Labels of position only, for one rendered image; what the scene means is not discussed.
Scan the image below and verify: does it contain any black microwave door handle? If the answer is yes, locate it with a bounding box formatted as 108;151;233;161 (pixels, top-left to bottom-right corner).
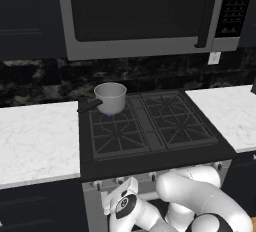
194;0;222;49

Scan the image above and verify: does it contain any silver oven door handle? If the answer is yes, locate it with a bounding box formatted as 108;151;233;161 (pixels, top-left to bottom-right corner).
137;191;160;201

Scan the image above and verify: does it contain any white wall socket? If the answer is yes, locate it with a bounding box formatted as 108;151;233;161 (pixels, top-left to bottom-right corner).
207;51;222;66

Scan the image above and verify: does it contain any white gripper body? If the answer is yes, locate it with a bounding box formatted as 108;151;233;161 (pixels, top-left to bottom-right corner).
102;176;140;216

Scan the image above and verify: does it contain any dark wall cupboard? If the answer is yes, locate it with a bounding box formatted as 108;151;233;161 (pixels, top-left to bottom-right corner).
237;5;256;49
0;0;68;61

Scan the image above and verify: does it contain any dark base cupboard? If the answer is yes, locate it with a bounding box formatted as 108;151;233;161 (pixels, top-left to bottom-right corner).
0;177;90;232
221;150;256;218

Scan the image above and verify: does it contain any silver microwave oven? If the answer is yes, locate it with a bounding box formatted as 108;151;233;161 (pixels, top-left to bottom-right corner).
55;0;256;61

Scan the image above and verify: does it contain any black gas stove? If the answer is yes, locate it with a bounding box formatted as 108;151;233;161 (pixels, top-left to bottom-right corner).
77;89;238;232

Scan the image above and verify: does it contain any grey pot with black handle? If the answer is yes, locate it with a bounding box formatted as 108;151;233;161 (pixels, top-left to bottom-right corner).
77;82;128;116

